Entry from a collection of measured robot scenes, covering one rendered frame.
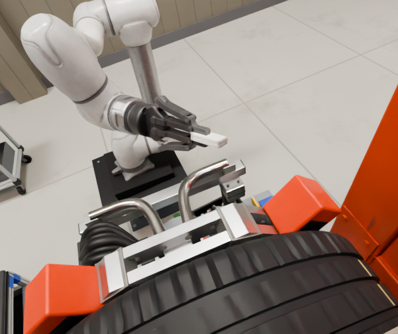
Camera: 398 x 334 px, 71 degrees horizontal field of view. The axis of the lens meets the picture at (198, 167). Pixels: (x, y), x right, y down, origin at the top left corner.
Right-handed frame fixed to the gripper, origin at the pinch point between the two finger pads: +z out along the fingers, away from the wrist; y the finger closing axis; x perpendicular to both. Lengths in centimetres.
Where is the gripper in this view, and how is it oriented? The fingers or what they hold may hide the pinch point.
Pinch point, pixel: (208, 138)
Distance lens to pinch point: 55.1
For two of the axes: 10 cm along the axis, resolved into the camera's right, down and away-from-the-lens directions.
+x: 6.1, -3.8, 7.0
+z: 8.0, 2.9, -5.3
